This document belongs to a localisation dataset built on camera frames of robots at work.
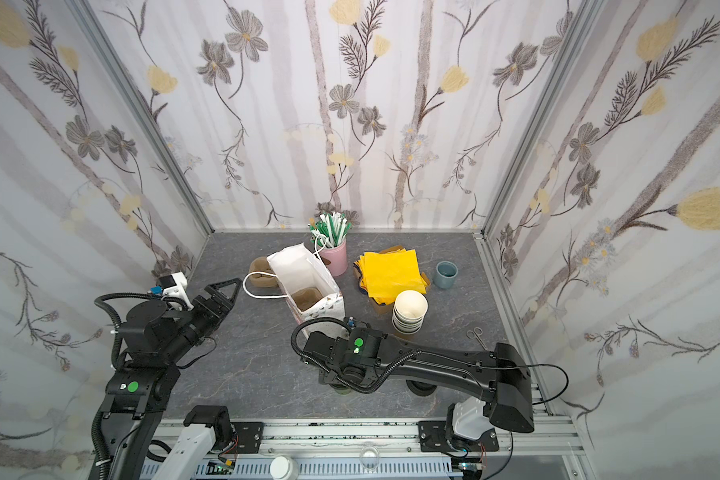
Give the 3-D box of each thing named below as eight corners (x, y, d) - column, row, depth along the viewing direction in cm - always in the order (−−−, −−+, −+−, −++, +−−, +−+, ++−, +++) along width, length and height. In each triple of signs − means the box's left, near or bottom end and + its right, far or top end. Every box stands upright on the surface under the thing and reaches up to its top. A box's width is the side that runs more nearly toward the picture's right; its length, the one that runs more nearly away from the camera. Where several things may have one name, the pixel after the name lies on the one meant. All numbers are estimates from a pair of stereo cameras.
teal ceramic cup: (434, 288, 106) (439, 276, 100) (432, 272, 110) (436, 260, 104) (454, 288, 106) (460, 276, 100) (451, 273, 110) (456, 260, 104)
